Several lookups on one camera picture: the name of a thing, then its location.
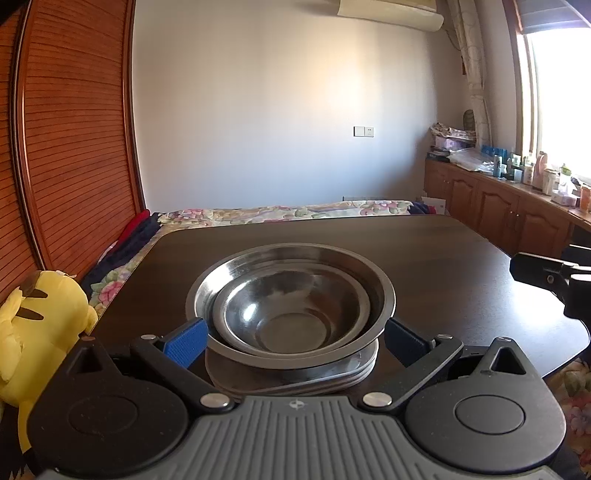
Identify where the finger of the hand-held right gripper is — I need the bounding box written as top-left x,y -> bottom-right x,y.
509,251 -> 575,295

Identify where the wooden cabinet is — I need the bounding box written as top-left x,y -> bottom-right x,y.
424,159 -> 591,259

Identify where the clear plastic bag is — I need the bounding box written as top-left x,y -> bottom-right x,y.
448,148 -> 495,172

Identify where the wooden framed window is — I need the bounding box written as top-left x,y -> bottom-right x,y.
503,0 -> 591,185

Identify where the medium steel bowl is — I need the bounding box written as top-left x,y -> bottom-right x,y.
210,272 -> 372,358

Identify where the navy garment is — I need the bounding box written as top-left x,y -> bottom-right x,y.
82,212 -> 162,296

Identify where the white air conditioner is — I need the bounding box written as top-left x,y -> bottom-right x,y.
330,0 -> 445,33

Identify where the row of toiletry bottles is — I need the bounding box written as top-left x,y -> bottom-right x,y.
480,144 -> 591,208

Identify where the stack of newspapers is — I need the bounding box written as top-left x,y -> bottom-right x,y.
430,122 -> 476,139

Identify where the yellow plush toy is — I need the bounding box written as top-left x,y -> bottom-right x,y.
0,270 -> 99,455

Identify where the floral bed sheet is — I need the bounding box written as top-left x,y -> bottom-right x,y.
88,200 -> 414,319

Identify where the grey window blind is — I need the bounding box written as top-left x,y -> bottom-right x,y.
512,0 -> 591,35

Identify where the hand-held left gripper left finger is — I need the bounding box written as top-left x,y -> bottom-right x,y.
62,318 -> 234,411

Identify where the large steel bowl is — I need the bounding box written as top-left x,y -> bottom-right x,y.
186,244 -> 397,370

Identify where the patterned cream curtain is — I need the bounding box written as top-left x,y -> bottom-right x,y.
445,0 -> 492,148

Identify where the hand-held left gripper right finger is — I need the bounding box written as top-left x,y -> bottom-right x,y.
362,318 -> 527,413

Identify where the wooden slatted wardrobe door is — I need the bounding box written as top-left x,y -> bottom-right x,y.
11,0 -> 146,282
0,9 -> 40,301

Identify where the floral patterned cloth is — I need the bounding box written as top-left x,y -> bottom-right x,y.
545,360 -> 591,441

